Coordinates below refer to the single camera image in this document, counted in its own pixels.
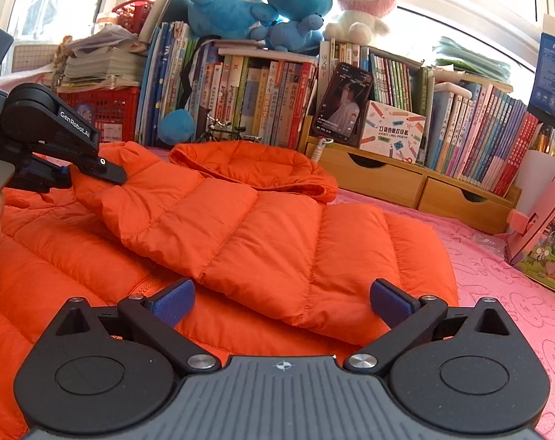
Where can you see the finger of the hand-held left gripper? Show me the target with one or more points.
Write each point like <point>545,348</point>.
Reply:
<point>101,169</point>
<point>44,176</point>

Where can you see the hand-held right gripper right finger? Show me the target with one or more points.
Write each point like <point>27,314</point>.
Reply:
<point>390,302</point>

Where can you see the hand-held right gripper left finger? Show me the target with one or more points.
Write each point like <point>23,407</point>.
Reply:
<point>174,300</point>

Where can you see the orange puffer jacket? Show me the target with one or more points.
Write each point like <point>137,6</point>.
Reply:
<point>236,229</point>

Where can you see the brown hanging ornament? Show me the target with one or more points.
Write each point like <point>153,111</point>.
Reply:
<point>61,64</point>

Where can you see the red plastic crate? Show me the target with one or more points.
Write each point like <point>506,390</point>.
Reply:
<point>108,110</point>

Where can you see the stack of magazines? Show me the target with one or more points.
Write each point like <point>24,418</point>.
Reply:
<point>103,64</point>

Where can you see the blue plush ball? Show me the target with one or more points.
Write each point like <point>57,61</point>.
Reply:
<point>176,127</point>

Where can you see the clear plastic bag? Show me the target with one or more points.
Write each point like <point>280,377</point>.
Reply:
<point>488,245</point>

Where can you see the wooden drawer organizer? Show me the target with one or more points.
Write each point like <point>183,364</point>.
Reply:
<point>387,178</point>

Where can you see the miniature black bicycle model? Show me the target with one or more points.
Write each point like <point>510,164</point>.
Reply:
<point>227,132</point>

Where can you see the red mesh basket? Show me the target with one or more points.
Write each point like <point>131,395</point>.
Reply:
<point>133,16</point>

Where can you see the row of tall colourful books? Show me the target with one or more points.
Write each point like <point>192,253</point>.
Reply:
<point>241,96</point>

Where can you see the grey flat board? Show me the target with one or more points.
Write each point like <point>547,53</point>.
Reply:
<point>160,9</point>

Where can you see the pink triangular house model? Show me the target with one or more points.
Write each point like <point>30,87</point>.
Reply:
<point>543,238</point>

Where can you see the white pencil print box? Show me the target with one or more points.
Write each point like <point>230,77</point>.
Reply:
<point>392,133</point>

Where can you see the row of pink-spined books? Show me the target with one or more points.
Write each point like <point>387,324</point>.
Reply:
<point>483,137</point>

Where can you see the white pen box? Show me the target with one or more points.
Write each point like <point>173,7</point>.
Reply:
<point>538,178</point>

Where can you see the blue whale plush toy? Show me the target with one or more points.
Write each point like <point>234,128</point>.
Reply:
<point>222,13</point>

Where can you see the black smartphone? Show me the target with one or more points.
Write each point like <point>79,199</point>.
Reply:
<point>342,105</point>

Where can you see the white plastic file holder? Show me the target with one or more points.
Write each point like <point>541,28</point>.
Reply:
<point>451,89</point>

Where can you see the row of thin green books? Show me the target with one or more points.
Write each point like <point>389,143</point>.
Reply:
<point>392,78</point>

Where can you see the stack of green folders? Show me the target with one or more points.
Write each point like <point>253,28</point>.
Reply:
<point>470,62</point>

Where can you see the blue printed board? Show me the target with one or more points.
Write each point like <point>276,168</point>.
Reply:
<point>552,73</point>

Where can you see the pink white rabbit plush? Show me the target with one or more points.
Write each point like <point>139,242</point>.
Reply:
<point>360,0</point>

